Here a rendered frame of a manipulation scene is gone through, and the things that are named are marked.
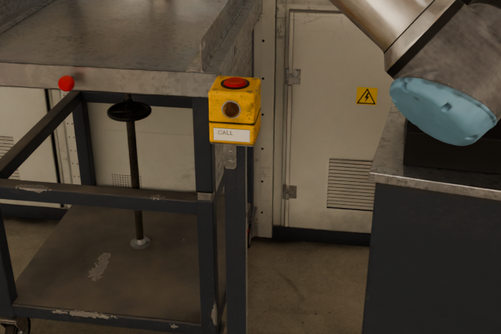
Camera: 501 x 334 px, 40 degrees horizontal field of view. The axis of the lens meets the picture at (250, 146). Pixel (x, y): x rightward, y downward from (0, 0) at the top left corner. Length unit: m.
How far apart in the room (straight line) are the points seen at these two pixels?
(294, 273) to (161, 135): 0.62
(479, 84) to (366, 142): 1.18
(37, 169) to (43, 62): 0.99
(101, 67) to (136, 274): 0.70
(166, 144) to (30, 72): 0.84
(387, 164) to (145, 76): 0.52
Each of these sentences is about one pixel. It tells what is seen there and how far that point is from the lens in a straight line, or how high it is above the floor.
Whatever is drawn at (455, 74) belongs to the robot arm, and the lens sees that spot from 1.00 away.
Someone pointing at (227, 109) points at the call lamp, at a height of 0.87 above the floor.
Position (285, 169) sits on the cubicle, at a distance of 2.23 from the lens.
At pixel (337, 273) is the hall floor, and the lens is 2.23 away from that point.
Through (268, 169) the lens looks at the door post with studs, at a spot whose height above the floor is 0.27.
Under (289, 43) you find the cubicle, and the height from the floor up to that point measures 0.70.
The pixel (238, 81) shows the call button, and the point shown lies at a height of 0.91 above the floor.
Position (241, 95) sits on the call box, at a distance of 1.15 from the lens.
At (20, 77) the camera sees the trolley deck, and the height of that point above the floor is 0.81.
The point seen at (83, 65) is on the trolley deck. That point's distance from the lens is 1.47.
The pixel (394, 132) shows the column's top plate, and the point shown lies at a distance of 1.39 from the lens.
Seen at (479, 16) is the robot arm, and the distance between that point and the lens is 1.06.
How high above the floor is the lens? 1.33
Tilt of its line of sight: 26 degrees down
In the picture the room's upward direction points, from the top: straight up
